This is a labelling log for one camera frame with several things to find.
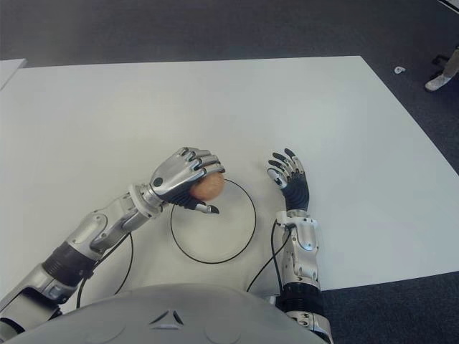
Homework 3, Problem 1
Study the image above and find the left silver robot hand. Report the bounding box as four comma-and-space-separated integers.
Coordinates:
148, 145, 227, 215

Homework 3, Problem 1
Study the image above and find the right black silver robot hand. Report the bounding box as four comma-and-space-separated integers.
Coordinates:
265, 147, 312, 213

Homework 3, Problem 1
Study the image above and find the brown egg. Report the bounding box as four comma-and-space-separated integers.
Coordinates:
189, 171, 227, 201

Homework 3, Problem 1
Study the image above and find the white plate with black rim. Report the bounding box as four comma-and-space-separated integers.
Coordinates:
169, 176, 257, 264

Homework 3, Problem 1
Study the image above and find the grey robot torso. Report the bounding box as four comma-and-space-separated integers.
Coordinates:
13, 282, 310, 344

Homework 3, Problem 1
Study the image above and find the white sneaker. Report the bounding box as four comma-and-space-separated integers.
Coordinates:
424, 74, 450, 92

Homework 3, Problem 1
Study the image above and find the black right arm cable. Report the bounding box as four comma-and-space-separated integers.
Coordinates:
246, 219, 293, 293

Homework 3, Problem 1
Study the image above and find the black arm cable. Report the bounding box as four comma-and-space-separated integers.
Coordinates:
246, 219, 293, 293
75, 230, 135, 310

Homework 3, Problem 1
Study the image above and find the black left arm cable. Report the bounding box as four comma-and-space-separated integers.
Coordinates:
75, 230, 135, 310

